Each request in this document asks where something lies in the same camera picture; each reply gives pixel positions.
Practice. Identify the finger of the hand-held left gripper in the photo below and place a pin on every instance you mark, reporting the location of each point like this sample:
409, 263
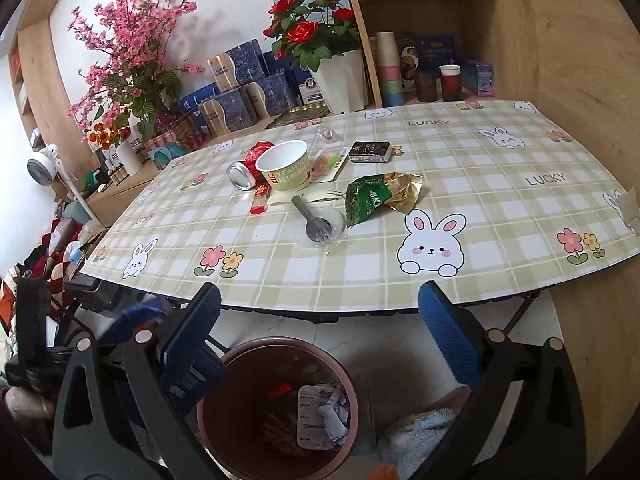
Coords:
137, 317

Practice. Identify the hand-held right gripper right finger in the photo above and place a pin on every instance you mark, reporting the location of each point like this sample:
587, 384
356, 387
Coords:
450, 332

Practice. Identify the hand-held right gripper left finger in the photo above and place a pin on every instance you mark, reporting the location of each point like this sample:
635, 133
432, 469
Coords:
192, 332

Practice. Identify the brown plastic bin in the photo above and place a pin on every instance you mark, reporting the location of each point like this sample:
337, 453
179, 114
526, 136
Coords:
240, 452

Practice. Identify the white paper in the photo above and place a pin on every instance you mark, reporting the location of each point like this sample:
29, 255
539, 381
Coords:
335, 415

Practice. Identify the white blister pack card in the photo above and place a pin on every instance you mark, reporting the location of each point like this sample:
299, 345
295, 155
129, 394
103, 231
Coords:
310, 420

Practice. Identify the red lighter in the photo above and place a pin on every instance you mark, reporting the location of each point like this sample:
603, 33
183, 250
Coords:
260, 200

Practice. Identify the clear plastic spork wrapper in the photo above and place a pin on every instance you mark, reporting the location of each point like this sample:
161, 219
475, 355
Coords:
339, 225

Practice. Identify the green gold snack wrapper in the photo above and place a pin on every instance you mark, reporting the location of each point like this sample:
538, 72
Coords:
370, 197

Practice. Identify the grey plastic spork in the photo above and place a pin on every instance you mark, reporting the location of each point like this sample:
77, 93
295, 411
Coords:
315, 222

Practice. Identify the red drink can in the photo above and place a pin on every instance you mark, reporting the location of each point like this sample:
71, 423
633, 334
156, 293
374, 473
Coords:
242, 172

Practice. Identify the green paper bowl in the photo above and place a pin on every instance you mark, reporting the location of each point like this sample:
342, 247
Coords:
287, 172

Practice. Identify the person's left hand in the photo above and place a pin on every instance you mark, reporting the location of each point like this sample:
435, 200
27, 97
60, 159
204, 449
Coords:
25, 402

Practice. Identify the red checked cloth pile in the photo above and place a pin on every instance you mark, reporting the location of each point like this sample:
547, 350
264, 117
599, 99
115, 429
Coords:
55, 245

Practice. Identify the green checked rabbit tablecloth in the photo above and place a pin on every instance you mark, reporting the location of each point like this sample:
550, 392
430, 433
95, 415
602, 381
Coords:
350, 270

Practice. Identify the low wooden cabinet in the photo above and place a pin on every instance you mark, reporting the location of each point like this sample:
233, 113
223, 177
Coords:
120, 200

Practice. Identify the row of small bottles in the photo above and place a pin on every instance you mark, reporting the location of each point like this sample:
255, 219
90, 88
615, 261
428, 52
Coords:
115, 174

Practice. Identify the white standing fan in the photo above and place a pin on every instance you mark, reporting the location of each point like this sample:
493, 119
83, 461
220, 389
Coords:
40, 165

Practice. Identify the white plastic piece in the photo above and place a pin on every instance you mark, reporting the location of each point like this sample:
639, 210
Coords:
280, 201

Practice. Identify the teal ornament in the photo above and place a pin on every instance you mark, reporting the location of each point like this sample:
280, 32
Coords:
165, 157

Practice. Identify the white vase orange flowers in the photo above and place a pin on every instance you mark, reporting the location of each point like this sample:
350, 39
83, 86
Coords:
127, 152

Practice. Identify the fence planter purple flowers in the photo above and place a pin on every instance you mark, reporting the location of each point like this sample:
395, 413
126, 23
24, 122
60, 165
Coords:
175, 135

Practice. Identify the small black box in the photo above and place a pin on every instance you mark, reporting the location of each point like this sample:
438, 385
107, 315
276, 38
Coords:
370, 152

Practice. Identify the packet of colourful sticks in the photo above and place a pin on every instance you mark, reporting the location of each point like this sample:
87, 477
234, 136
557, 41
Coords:
330, 162

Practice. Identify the clear tape strip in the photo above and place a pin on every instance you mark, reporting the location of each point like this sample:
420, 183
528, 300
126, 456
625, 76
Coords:
627, 207

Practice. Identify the blue flat carton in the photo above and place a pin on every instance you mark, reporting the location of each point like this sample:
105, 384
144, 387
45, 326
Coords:
197, 97

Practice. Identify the small clear wrapper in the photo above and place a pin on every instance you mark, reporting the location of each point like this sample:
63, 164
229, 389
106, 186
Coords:
328, 135

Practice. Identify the gold leaf tray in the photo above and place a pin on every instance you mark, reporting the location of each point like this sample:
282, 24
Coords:
300, 115

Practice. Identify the brown glass cup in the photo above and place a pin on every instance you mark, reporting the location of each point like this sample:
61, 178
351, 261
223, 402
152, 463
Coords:
426, 87

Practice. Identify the red cup white rim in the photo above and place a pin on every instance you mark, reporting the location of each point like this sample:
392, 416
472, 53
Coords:
450, 85

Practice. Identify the small light blue box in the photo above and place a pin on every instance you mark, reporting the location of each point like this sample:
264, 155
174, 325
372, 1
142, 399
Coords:
477, 80

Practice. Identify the stack of pastel cups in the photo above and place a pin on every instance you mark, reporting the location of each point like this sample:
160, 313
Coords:
389, 75

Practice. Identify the red rose plant white pot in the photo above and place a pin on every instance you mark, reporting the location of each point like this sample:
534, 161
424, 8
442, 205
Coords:
340, 85

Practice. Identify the plain dark blue box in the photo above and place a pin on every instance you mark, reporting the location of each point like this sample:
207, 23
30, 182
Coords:
275, 65

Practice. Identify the blue moon print box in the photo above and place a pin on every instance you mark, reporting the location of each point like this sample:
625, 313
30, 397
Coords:
435, 52

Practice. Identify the pink blossom artificial tree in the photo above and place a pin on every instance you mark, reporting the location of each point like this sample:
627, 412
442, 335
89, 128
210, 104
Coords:
120, 35

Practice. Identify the wooden shelving unit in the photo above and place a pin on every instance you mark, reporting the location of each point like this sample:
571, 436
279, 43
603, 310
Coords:
470, 15

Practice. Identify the wooden wall shelf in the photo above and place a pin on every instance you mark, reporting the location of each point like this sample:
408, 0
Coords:
40, 85

